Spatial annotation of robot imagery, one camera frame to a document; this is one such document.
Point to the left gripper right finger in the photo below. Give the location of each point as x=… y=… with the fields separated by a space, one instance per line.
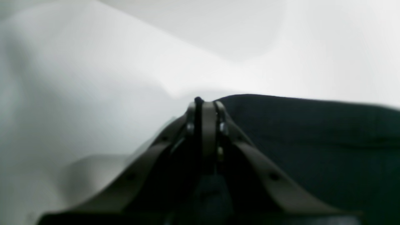
x=261 y=192

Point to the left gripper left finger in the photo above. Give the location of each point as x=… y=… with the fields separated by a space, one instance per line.
x=151 y=187

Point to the black T-shirt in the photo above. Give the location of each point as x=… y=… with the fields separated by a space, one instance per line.
x=347 y=155

